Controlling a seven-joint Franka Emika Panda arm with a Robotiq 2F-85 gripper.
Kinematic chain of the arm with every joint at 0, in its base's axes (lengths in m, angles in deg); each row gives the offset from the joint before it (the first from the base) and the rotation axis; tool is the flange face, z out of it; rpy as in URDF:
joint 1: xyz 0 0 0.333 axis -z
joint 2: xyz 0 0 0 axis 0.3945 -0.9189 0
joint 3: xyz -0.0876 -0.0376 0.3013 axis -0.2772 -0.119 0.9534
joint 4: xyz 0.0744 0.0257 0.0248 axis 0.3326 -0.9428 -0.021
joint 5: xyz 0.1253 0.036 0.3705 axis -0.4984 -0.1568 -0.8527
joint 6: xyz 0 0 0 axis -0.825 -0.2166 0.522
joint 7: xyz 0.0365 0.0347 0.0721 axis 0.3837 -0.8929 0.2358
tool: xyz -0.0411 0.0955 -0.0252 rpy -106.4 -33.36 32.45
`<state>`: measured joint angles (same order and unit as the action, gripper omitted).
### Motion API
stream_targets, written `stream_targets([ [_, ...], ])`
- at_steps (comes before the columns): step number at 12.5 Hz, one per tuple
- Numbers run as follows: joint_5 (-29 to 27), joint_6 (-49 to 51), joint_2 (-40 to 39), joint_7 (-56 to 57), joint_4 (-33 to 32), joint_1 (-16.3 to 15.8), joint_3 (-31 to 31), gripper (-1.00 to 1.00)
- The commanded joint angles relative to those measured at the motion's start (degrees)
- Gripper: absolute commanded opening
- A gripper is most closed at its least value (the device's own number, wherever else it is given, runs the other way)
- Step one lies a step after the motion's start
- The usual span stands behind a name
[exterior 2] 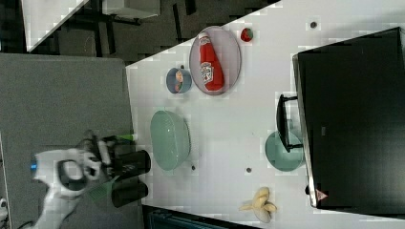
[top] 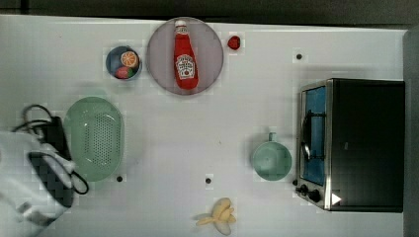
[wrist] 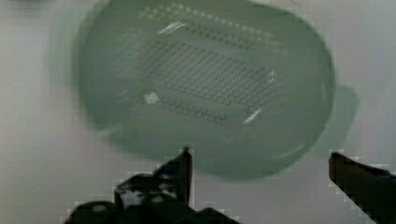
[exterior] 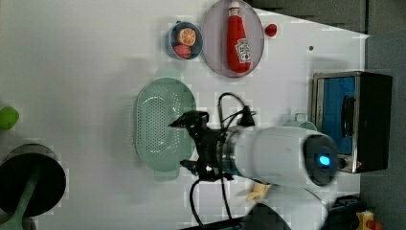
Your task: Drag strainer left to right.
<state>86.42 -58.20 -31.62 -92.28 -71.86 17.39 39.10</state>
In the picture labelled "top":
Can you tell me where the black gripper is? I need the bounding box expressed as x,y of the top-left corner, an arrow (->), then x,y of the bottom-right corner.
42,117 -> 71,161

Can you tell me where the green oval strainer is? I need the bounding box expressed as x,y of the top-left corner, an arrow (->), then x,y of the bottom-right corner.
64,97 -> 125,182

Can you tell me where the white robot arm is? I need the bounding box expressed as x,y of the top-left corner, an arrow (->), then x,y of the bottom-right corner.
0,117 -> 75,237

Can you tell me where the toy strawberry in bowl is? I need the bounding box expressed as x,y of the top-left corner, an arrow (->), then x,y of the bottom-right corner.
115,66 -> 134,80

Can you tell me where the small blue bowl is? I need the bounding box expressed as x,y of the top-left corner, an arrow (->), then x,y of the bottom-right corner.
106,46 -> 142,81

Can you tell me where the toy orange slice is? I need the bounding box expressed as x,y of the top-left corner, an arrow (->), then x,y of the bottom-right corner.
121,51 -> 139,68

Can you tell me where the red plush ketchup bottle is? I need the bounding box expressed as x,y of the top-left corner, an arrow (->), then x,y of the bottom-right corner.
174,20 -> 199,90

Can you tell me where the grey round plate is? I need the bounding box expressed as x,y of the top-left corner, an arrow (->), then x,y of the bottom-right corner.
146,17 -> 223,95

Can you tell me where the peeled toy banana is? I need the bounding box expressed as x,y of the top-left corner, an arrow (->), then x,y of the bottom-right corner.
196,197 -> 236,236

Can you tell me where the red toy strawberry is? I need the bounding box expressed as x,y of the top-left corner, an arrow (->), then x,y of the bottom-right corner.
227,36 -> 240,50

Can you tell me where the light green mug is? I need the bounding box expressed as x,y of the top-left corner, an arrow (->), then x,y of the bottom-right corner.
252,132 -> 293,182

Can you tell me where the black toaster oven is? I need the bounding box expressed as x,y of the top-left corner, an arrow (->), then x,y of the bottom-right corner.
293,78 -> 405,212

